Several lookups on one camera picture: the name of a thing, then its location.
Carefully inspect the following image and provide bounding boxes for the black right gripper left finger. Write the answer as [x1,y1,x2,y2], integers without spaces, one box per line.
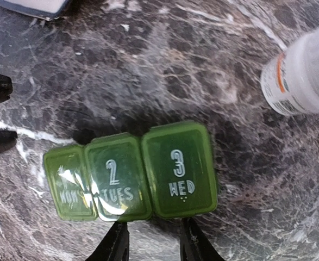
[86,222,129,261]

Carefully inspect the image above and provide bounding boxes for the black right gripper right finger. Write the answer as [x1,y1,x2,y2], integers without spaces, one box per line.
[180,217,224,261]

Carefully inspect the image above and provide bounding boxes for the green weekly pill organizer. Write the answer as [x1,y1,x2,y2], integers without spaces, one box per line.
[43,122,217,222]

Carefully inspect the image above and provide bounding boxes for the white pill bottle orange label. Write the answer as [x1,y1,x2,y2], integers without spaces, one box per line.
[260,28,319,116]

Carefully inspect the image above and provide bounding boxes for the floral square ceramic plate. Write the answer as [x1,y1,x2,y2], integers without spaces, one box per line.
[0,0,72,21]

